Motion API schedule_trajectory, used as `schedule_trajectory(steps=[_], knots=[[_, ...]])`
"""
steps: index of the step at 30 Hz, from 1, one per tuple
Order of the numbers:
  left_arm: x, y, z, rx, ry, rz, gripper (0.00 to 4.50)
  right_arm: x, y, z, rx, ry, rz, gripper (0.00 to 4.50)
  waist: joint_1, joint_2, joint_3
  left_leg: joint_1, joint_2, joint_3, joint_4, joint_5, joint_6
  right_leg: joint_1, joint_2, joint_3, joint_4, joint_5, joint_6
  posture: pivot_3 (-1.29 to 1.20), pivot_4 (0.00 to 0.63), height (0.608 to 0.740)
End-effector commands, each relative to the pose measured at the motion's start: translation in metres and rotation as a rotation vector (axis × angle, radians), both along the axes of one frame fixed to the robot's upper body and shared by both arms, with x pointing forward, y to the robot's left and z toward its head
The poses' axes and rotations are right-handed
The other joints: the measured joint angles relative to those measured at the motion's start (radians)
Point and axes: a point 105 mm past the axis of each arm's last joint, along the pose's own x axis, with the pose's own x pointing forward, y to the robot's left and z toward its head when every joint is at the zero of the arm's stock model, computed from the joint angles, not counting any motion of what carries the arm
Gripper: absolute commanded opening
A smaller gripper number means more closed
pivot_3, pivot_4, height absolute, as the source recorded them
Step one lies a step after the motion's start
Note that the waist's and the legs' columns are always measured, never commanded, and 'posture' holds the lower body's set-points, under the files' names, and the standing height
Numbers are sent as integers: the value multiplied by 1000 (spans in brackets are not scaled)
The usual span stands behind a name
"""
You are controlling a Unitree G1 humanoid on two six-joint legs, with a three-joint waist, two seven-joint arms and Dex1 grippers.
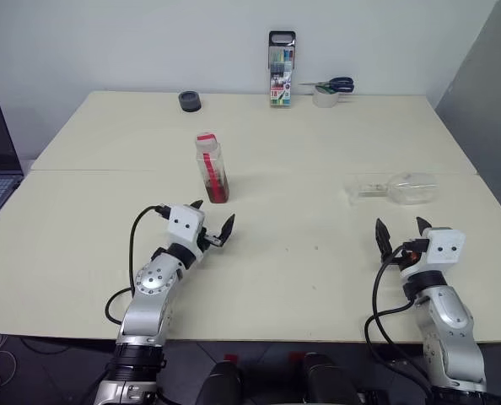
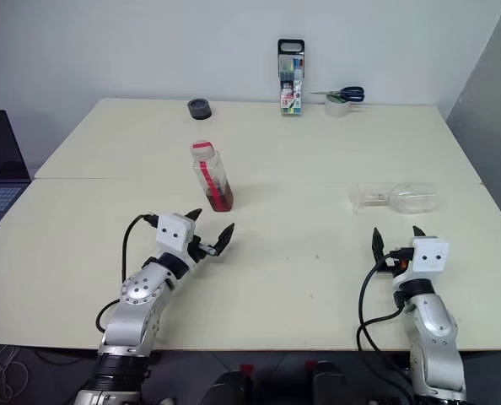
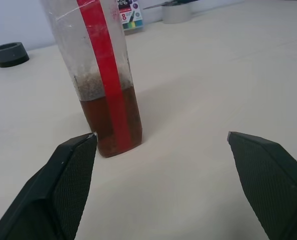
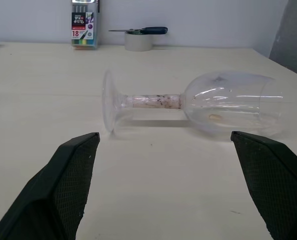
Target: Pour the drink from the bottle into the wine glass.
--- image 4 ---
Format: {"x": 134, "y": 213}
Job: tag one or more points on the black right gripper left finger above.
{"x": 46, "y": 190}

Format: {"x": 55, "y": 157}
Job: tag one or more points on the marker pen set box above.
{"x": 84, "y": 27}

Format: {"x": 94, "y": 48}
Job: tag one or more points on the clear plastic wine glass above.
{"x": 151, "y": 101}

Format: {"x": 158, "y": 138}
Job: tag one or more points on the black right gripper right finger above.
{"x": 278, "y": 185}

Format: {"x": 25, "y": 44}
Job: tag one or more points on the grey tape roll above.
{"x": 138, "y": 42}

